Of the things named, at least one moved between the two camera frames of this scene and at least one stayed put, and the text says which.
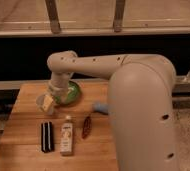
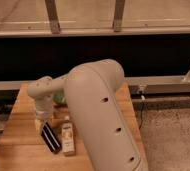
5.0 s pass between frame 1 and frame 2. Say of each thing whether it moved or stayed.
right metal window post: stayed
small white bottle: stayed
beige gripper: moved
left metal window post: stayed
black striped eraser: moved
